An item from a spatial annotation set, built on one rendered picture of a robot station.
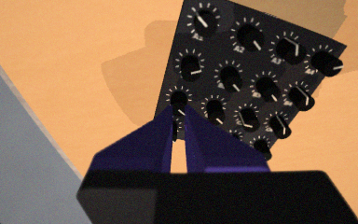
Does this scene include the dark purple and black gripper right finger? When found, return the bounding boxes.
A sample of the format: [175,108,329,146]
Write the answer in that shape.
[185,105,271,173]

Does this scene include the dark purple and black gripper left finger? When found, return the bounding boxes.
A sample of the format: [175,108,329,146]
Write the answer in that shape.
[87,105,173,173]

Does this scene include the black knob box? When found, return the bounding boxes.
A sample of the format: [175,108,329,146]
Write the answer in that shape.
[154,0,347,161]

